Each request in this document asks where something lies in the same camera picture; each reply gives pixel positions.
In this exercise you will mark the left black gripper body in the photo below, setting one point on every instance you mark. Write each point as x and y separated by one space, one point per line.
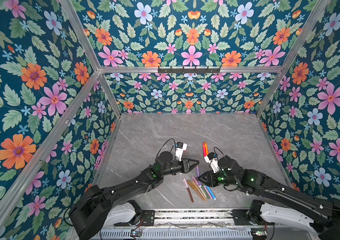
184 165

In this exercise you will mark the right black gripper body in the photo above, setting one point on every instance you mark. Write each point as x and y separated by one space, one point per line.
215 179

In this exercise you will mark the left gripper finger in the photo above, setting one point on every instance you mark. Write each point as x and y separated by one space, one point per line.
191 170
190 163

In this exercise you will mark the purple highlighter pen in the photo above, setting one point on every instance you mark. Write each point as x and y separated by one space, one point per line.
197 176

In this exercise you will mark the red highlighter pen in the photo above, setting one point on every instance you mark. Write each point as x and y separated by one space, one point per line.
204 149

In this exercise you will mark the orange highlighter pen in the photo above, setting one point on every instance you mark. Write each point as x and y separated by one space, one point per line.
206 149

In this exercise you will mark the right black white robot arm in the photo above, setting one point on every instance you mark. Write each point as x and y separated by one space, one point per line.
298 210

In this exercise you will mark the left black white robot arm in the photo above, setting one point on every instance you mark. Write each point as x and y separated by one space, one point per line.
90 212

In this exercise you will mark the beige pen pink cap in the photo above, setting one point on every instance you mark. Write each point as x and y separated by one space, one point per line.
197 187

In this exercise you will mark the dark green pen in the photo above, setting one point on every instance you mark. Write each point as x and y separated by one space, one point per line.
201 189

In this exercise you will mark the pink pen green cap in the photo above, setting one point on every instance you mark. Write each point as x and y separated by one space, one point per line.
206 192

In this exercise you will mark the brown pen pink cap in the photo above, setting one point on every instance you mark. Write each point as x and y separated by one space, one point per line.
188 189

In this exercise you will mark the blue highlighter pen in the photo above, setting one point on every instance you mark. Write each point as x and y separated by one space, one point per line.
210 193

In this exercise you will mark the tan brown pen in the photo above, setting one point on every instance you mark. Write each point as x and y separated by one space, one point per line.
197 190

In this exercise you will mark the brown pen tan cap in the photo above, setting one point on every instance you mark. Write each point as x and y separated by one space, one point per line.
194 189

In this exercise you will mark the right small circuit board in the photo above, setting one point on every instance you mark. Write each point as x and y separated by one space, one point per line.
259 234

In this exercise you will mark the small circuit board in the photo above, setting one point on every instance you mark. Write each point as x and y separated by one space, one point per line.
259 234
135 234

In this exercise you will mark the left small circuit board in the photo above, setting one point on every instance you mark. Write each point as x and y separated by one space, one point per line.
135 234

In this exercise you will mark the black hook rack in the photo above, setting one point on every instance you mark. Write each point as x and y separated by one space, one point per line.
189 70

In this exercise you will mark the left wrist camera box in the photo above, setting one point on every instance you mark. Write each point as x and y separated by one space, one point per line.
180 148

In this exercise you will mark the aluminium front rail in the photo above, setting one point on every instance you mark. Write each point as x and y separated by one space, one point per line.
188 217

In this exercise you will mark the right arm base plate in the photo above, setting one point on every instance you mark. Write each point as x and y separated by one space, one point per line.
246 217

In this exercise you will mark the white slotted cable duct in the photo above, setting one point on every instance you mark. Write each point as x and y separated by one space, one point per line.
175 234

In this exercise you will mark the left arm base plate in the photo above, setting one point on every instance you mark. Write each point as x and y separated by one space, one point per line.
144 218

